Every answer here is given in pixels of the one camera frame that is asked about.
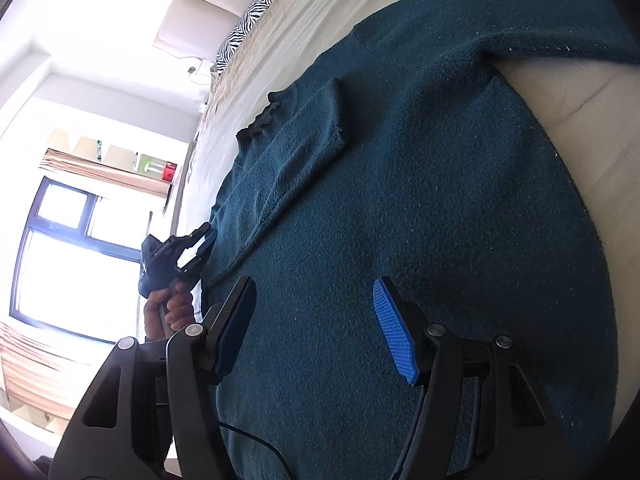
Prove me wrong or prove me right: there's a zebra print pillow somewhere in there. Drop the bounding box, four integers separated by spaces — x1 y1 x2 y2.
216 0 275 74

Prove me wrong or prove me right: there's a person's left hand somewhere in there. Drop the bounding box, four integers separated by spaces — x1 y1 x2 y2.
144 282 196 344

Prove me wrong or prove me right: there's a black cable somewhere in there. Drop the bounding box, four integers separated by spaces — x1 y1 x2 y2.
219 422 297 480

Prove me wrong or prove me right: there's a dark framed window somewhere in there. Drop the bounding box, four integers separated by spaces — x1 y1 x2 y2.
10 177 167 346

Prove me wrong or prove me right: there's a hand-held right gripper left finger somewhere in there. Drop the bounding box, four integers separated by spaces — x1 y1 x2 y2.
50 276 258 480

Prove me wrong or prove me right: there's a beige striped curtain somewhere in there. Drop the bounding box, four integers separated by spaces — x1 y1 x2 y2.
0 319 117 413
40 147 172 209

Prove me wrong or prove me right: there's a white wall charger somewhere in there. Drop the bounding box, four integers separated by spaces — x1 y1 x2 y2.
187 57 216 84

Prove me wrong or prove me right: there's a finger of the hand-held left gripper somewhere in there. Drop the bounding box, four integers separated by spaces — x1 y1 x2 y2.
175 224 214 251
177 232 216 281

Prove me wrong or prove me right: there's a wall shelf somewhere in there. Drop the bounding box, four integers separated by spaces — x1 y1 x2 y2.
47 127 182 182

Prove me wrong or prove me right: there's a dark teal knit sweater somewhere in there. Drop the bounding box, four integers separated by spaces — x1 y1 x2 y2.
202 0 640 480

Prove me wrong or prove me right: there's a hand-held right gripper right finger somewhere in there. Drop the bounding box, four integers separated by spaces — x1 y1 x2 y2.
372 276 576 480

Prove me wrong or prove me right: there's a cream sheeted bed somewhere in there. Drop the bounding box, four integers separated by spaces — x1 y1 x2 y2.
170 0 640 480

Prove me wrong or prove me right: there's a cream padded headboard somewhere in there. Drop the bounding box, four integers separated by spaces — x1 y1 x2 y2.
152 0 302 59

